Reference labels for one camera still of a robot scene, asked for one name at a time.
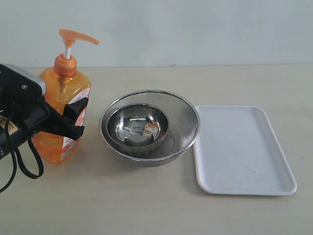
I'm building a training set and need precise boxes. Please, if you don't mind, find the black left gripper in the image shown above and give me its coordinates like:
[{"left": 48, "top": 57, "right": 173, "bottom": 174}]
[{"left": 0, "top": 97, "right": 89, "bottom": 159}]

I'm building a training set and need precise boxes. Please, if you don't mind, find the orange pump soap bottle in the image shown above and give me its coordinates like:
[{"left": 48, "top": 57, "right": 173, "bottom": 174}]
[{"left": 33, "top": 29, "right": 99, "bottom": 163}]

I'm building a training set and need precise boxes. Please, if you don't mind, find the small stainless steel bowl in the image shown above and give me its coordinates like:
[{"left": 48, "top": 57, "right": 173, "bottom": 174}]
[{"left": 105, "top": 103, "right": 170, "bottom": 151}]

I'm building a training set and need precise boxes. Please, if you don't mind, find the large steel mesh strainer bowl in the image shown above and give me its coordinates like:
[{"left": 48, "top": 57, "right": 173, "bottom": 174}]
[{"left": 99, "top": 90, "right": 201, "bottom": 167}]

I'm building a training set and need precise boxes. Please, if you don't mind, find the white plastic tray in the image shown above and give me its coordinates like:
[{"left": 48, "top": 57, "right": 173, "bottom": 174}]
[{"left": 194, "top": 105, "right": 297, "bottom": 196}]

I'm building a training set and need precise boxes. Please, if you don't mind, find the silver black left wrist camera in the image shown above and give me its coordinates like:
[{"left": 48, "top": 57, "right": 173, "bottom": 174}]
[{"left": 0, "top": 64, "right": 46, "bottom": 109}]

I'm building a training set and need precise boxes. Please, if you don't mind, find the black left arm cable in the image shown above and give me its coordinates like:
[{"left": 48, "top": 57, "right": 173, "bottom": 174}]
[{"left": 0, "top": 102, "right": 45, "bottom": 193}]

